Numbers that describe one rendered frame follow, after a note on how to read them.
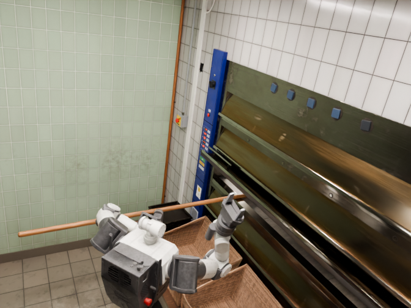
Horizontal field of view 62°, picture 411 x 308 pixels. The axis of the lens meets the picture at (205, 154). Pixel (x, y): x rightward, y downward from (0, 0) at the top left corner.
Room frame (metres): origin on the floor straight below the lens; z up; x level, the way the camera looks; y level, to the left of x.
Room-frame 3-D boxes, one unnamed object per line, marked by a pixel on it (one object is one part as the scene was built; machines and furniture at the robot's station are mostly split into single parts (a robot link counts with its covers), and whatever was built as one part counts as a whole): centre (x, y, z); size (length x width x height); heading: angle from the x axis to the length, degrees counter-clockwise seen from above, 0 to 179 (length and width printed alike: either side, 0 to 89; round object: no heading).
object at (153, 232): (1.27, 0.19, 1.47); 0.10 x 0.07 x 0.09; 66
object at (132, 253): (1.21, 0.22, 1.27); 0.34 x 0.30 x 0.36; 66
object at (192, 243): (2.03, -0.02, 0.72); 0.56 x 0.49 x 0.28; 32
